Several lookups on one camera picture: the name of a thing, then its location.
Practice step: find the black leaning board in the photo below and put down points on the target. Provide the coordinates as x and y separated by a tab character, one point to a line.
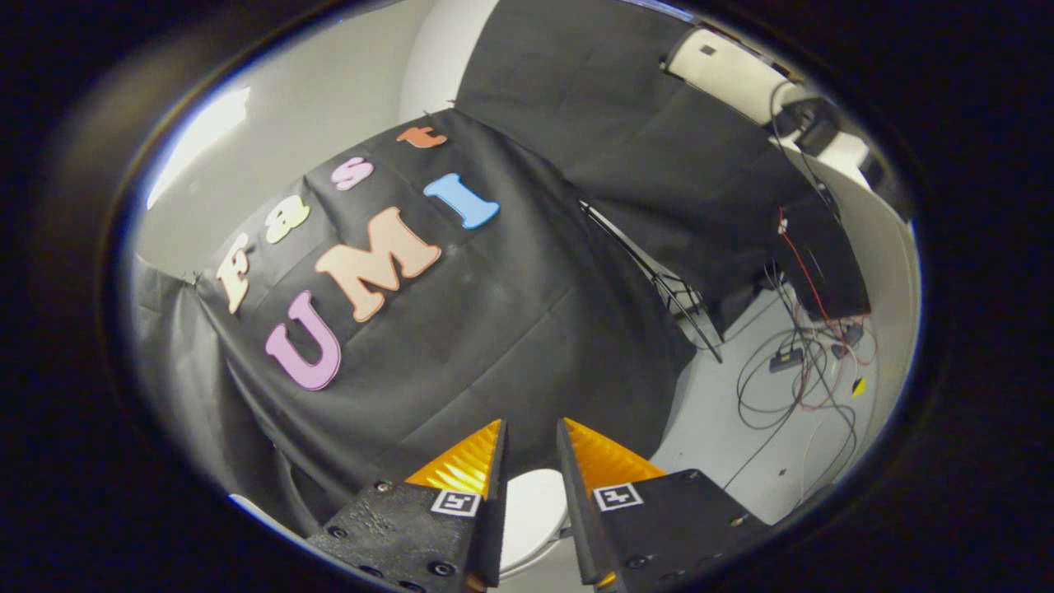
823	263

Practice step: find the black tripod light stand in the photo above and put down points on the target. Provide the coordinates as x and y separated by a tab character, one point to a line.
656	280

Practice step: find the white toilet lid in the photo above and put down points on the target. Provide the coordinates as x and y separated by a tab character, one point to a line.
531	511

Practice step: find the black box device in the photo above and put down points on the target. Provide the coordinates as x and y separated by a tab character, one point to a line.
819	128

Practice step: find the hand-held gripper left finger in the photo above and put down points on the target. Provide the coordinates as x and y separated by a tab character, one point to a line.
492	502

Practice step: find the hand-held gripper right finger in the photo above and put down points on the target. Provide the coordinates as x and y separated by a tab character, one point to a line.
574	502

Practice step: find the black backdrop cloth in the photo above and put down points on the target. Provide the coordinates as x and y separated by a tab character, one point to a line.
494	329

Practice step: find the white cylindrical appliance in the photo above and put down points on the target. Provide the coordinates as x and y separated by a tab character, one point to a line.
725	74

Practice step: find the small black power adapter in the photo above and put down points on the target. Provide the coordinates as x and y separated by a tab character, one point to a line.
785	360

